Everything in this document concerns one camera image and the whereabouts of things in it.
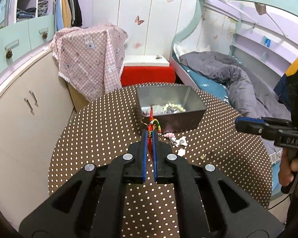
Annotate small gold brooch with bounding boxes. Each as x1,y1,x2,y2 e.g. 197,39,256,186
200,154,207,160

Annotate grey metal tin box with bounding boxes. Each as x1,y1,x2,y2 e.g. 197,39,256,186
136,84,207,134

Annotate cream bead bracelet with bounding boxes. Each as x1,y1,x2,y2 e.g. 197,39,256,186
161,102,187,114

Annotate red knotted cord charm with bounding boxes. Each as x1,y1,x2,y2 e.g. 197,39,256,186
141,106,162,162

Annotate pink butterfly hair clip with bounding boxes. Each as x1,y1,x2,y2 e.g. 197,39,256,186
163,133,176,145

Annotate person right hand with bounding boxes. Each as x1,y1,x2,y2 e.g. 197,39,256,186
278,148,298,197

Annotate grey duvet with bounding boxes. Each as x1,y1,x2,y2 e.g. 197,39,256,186
179,51,292,154

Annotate teal bed sheet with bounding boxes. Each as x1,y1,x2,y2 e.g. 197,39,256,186
181,64,230,104

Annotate brown polka dot tablecloth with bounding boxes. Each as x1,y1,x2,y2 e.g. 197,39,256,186
48,86,272,237

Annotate beige low cabinet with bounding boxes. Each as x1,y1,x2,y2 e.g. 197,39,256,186
0,52,74,228

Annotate white box lid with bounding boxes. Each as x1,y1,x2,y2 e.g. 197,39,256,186
124,55,169,67

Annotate red storage box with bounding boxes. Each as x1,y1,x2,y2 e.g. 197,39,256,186
120,66,176,87

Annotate pink bear pattern cloth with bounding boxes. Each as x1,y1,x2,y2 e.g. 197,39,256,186
50,23,128,102

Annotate white wardrobe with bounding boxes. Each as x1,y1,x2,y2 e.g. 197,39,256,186
92,0,196,59

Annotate teal drawer unit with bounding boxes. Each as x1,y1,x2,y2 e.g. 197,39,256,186
0,14,55,74

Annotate hanging clothes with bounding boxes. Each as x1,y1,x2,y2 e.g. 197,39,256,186
53,0,83,32

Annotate lilac cubby shelf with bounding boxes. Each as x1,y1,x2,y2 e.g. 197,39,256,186
5,0,58,24

